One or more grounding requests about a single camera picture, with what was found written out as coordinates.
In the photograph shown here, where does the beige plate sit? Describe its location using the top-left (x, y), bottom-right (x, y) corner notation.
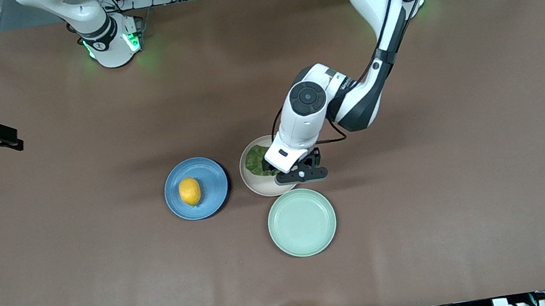
top-left (236, 131), bottom-right (306, 201)

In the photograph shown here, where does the yellow lemon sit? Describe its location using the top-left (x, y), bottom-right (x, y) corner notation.
top-left (177, 175), bottom-right (204, 208)

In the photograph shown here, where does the pale green plate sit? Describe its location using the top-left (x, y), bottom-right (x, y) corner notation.
top-left (263, 184), bottom-right (342, 262)

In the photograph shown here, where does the blue plate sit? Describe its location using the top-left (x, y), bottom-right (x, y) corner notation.
top-left (160, 153), bottom-right (233, 224)

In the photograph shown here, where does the green lettuce leaf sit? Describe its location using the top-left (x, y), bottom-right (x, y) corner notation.
top-left (242, 143), bottom-right (282, 180)

